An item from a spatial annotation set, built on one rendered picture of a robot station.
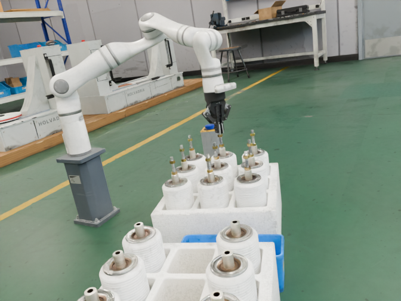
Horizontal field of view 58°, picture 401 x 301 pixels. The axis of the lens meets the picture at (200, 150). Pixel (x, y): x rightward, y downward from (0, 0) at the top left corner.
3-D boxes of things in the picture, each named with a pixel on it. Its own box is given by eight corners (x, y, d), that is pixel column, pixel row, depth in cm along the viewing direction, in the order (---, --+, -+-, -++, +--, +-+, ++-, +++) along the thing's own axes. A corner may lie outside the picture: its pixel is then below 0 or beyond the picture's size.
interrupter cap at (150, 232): (120, 245, 86) (120, 242, 86) (132, 228, 93) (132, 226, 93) (150, 244, 84) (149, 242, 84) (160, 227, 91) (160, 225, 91)
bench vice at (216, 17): (218, 28, 564) (216, 11, 557) (228, 26, 556) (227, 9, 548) (206, 30, 531) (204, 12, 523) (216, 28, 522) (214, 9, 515)
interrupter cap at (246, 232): (217, 243, 80) (216, 241, 80) (222, 226, 87) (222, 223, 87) (251, 243, 78) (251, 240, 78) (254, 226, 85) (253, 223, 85)
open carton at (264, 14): (265, 19, 566) (263, 4, 560) (287, 16, 539) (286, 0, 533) (254, 21, 546) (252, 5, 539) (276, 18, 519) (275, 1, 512)
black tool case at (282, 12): (280, 17, 539) (279, 9, 536) (309, 12, 523) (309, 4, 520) (276, 17, 509) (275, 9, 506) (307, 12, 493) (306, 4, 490)
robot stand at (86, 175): (73, 223, 158) (55, 159, 149) (97, 208, 170) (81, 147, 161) (98, 227, 150) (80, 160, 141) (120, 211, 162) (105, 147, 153)
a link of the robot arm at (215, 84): (219, 94, 121) (216, 74, 119) (197, 92, 129) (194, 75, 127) (237, 88, 126) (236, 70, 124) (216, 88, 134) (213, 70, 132)
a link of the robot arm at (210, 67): (207, 78, 121) (225, 73, 127) (200, 30, 117) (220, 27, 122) (194, 79, 127) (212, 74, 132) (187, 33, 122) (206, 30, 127)
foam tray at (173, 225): (160, 263, 120) (150, 214, 114) (188, 207, 156) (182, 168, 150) (280, 263, 110) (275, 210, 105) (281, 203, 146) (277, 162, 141)
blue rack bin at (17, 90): (-4, 96, 583) (-8, 83, 577) (17, 91, 614) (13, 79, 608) (16, 94, 559) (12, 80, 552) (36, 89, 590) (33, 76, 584)
